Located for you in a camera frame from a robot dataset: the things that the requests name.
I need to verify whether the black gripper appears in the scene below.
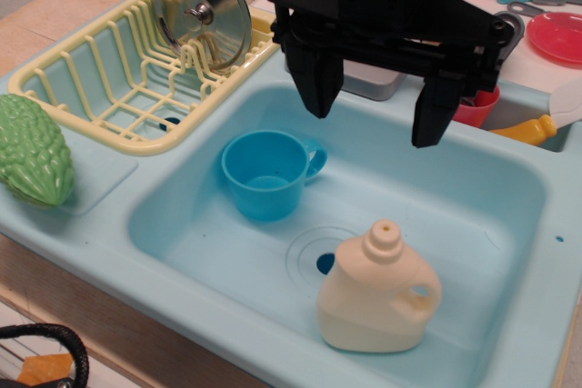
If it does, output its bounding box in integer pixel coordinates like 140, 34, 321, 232
268, 0, 514, 148

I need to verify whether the cream detergent bottle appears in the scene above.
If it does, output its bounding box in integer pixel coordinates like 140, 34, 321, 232
316, 219, 442, 353

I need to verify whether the blue cup in sink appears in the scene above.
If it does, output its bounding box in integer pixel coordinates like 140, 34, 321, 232
221, 130, 327, 222

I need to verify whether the yellow drying rack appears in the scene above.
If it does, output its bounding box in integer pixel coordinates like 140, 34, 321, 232
7, 0, 278, 155

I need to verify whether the grey toy faucet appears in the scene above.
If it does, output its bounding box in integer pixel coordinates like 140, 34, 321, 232
285, 0, 408, 102

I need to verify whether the red cup in holder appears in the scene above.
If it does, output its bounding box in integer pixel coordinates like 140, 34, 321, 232
453, 86, 500, 128

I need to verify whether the red plate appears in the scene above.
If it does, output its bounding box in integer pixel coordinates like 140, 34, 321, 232
526, 12, 581, 65

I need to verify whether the white utensil at edge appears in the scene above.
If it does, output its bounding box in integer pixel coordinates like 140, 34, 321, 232
548, 78, 582, 129

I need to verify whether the grey slotted spatula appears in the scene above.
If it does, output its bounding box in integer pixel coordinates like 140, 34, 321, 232
507, 0, 581, 17

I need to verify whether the steel pot lid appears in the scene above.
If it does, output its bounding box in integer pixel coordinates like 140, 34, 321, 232
150, 0, 252, 72

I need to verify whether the green bitter gourd toy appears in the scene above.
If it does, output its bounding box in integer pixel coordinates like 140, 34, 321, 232
1, 94, 75, 206

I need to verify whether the orange paper piece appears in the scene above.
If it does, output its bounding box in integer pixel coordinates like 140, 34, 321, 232
16, 353, 74, 387

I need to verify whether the black cable loop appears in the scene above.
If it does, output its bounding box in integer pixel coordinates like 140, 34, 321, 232
0, 323, 89, 384

